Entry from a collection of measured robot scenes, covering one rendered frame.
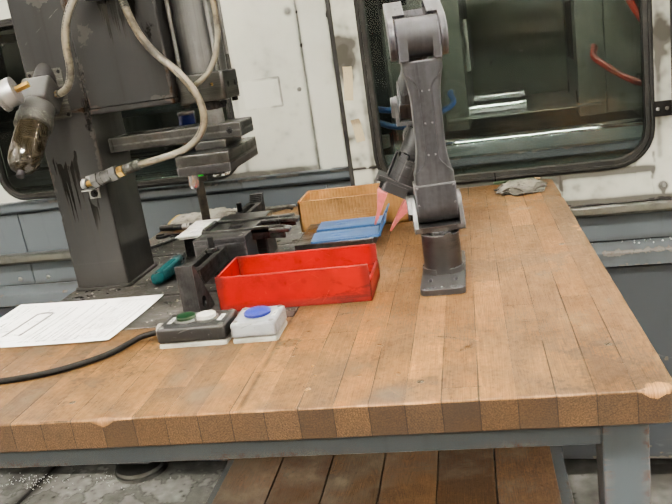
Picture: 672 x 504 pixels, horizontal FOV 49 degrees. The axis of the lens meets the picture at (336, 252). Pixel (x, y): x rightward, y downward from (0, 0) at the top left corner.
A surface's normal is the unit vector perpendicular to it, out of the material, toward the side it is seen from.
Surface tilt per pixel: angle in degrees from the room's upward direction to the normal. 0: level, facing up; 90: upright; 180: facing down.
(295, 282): 90
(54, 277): 90
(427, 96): 88
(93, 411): 0
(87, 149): 90
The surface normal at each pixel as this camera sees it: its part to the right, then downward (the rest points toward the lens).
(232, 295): -0.16, 0.29
